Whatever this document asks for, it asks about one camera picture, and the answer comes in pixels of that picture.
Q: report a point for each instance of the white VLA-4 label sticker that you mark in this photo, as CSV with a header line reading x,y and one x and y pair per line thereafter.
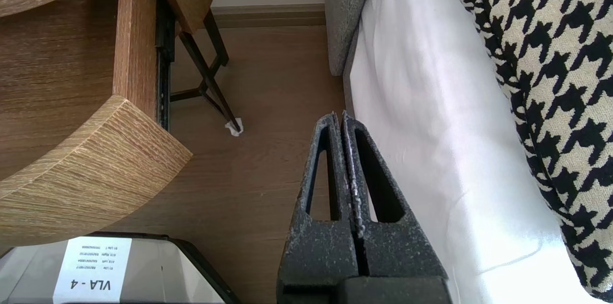
x,y
91,270

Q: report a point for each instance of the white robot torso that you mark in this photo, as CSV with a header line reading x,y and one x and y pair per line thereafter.
x,y
158,270

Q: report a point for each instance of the houndstooth pillow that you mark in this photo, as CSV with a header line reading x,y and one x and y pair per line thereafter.
x,y
550,55

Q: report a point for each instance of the grey upholstered headboard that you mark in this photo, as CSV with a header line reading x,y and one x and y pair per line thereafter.
x,y
345,7

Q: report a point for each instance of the wooden baseboard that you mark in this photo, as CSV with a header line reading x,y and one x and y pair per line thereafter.
x,y
268,16

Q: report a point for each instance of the white bed sheet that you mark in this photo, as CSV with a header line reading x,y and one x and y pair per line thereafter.
x,y
431,127

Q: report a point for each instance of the white floor pad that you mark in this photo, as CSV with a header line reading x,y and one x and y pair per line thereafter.
x,y
234,129

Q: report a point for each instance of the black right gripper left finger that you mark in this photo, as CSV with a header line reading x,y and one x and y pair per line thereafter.
x,y
316,251

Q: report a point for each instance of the black metal table legs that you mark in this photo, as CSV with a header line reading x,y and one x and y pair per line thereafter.
x,y
210,79

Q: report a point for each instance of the round wooden side table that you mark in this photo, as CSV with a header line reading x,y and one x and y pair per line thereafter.
x,y
96,174

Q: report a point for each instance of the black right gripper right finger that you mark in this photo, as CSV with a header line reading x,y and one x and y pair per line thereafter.
x,y
402,251

